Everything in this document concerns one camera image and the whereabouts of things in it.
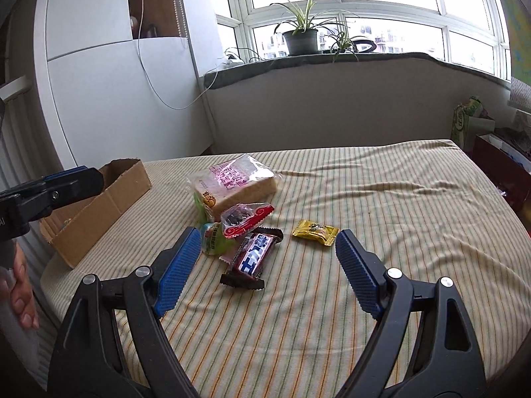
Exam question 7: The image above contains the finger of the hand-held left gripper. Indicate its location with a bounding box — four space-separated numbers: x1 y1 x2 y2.
23 168 105 219
0 166 90 200

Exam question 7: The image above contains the grey patterned box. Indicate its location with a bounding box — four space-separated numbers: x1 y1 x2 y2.
506 76 531 113

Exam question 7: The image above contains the green jelly packet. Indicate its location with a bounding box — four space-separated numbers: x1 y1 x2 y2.
200 221 235 257

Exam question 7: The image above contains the red gift bag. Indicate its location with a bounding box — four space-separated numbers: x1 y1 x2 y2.
472 130 531 213

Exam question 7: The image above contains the green paper bag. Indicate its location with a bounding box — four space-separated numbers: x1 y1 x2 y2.
450 95 497 151

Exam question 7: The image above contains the yellow candy packet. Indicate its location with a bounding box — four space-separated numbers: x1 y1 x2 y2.
291 219 340 246

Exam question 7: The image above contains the red clear snack packet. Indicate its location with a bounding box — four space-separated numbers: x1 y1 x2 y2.
219 202 276 239

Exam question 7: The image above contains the person's left hand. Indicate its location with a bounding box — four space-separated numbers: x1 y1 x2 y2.
0 239 40 333

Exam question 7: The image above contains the striped bed sheet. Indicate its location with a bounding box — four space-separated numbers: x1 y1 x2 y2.
39 138 531 398

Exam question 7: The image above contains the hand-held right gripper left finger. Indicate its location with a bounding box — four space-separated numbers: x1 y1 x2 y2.
47 226 202 398

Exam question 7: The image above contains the black cable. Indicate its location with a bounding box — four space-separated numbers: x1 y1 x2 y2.
224 47 263 64

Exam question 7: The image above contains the dark blue-white chocolate bar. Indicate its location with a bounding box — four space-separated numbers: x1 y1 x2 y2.
219 227 285 290

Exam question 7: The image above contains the small spider plant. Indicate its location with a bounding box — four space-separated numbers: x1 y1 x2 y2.
327 29 360 63

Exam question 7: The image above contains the black ring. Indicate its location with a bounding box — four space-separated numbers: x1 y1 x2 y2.
349 36 378 55

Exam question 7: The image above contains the wall map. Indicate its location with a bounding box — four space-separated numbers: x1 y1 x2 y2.
493 0 531 80

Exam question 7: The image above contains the white framed window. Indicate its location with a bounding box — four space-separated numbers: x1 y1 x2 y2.
215 0 514 82

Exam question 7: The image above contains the sliced bread packet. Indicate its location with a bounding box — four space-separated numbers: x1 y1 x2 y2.
185 153 279 223

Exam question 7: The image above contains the white cabinet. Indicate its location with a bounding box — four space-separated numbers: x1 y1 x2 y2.
33 0 223 167

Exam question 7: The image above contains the brown cardboard box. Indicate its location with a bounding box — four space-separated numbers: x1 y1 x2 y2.
39 158 152 269

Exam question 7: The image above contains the white cable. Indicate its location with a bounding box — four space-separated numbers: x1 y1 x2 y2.
134 0 221 111

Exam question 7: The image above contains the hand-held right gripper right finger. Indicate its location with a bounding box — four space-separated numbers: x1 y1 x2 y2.
334 229 487 398

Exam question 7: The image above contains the potted spider plant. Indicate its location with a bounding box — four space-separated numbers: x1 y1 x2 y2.
269 0 346 57

